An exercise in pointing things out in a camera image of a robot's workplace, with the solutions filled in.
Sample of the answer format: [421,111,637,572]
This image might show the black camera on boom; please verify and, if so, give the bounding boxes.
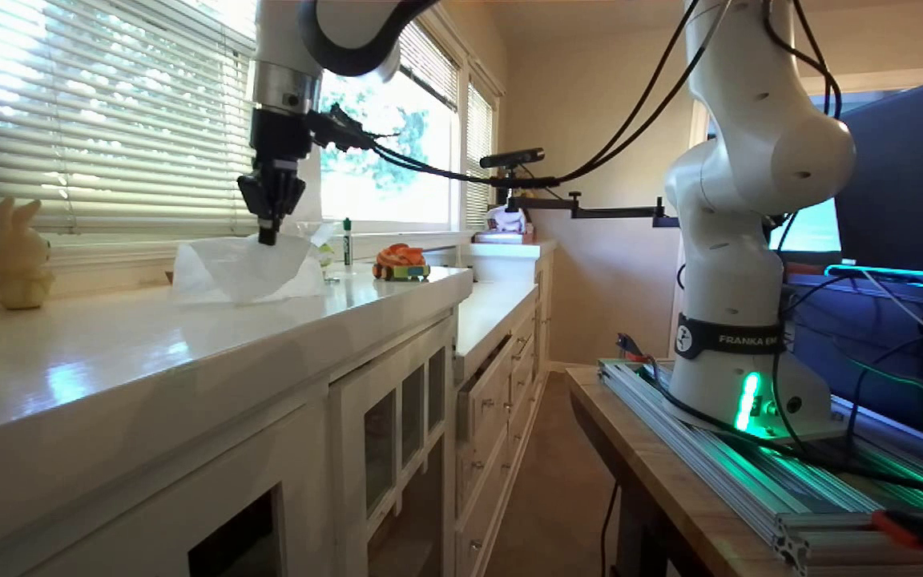
[482,146,679,226]

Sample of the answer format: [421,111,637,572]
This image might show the blue monitor screen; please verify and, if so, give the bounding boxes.
[791,85,923,433]

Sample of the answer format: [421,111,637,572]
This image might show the white window blinds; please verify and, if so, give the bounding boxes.
[0,0,261,237]

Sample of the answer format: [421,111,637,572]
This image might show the green white marker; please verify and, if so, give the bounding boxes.
[340,218,354,270]

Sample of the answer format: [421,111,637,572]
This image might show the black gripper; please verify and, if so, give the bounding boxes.
[237,109,310,246]

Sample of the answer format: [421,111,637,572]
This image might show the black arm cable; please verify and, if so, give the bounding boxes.
[310,0,844,193]

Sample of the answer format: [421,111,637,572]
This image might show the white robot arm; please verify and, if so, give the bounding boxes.
[237,0,856,439]

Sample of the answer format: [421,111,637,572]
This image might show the white cabinet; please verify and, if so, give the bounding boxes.
[0,243,547,577]

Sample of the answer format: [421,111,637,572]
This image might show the white paper towel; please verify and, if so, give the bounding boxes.
[174,223,333,306]

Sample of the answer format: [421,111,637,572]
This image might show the aluminium rail base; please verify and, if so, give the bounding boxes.
[599,359,923,577]

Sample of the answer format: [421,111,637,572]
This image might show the yellow bunny toy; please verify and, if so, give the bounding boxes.
[0,198,53,312]

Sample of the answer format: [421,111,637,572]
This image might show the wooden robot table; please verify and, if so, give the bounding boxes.
[570,362,795,577]

